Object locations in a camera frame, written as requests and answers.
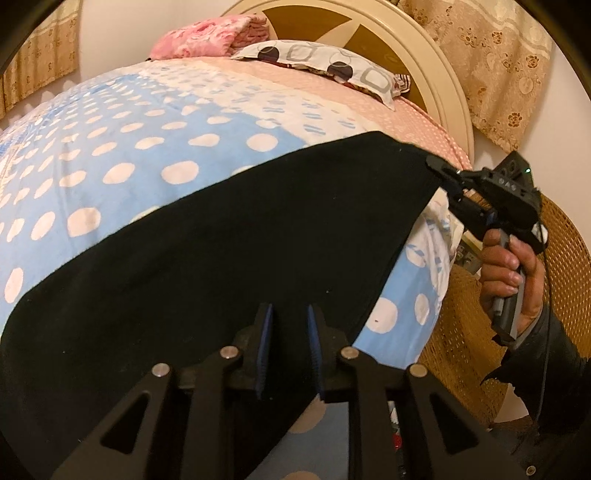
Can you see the white patterned pillow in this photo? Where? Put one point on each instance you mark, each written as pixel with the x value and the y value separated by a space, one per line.
pixel 314 55

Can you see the person's right forearm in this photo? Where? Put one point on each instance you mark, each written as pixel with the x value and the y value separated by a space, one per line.
pixel 558 364

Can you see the folded pink floral blanket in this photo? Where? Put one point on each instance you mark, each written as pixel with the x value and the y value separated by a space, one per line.
pixel 203 39

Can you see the narrow beige floral curtain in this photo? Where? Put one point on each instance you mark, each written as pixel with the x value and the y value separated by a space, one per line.
pixel 485 60

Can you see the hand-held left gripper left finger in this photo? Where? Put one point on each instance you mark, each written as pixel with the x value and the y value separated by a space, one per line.
pixel 264 350

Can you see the black pants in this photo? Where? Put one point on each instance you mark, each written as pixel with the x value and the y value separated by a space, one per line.
pixel 231 240

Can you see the wicker chair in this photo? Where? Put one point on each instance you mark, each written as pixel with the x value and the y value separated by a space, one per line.
pixel 461 350

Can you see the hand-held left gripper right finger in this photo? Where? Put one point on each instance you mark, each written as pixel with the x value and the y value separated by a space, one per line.
pixel 314 355

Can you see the person's right hand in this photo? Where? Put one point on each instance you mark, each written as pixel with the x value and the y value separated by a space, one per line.
pixel 533 286

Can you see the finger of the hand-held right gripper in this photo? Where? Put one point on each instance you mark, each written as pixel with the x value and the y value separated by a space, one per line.
pixel 471 214
pixel 443 170

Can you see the printed pink blue bed cover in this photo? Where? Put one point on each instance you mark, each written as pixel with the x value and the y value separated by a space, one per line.
pixel 115 138

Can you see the cream round headboard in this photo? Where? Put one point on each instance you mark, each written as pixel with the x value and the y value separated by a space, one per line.
pixel 443 69

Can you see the wide beige floral curtain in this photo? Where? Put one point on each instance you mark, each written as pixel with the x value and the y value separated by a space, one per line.
pixel 41 55

